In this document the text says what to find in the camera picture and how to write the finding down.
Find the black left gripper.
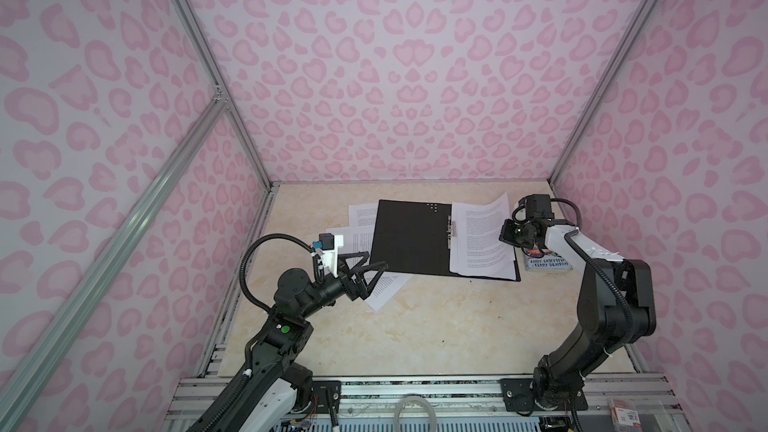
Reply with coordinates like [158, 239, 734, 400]
[299, 251, 385, 324]

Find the teal folder with black inside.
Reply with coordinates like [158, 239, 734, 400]
[368, 199, 522, 283]

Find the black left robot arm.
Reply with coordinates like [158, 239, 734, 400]
[189, 233, 388, 431]

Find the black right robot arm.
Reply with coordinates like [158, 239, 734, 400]
[500, 194, 657, 431]

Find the treehouse storey book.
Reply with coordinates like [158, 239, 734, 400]
[522, 249, 572, 272]

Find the blank white paper sheet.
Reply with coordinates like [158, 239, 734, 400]
[365, 272, 413, 311]

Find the printed paper sheet back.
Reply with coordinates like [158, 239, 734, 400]
[348, 202, 378, 227]

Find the clear plastic tube loop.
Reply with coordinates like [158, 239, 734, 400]
[392, 395, 439, 432]

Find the red white label packet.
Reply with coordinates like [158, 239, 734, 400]
[608, 398, 642, 432]

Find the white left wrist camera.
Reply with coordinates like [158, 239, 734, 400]
[312, 232, 344, 277]

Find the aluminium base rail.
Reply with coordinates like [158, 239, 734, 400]
[160, 371, 691, 432]

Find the right aluminium frame post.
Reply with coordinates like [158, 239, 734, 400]
[547, 0, 663, 192]

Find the aluminium frame post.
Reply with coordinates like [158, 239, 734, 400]
[169, 0, 273, 191]
[547, 0, 663, 192]

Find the diagonal aluminium frame bar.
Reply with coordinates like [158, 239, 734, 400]
[1, 98, 228, 431]

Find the left aluminium frame post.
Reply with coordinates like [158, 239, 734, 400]
[169, 0, 273, 191]

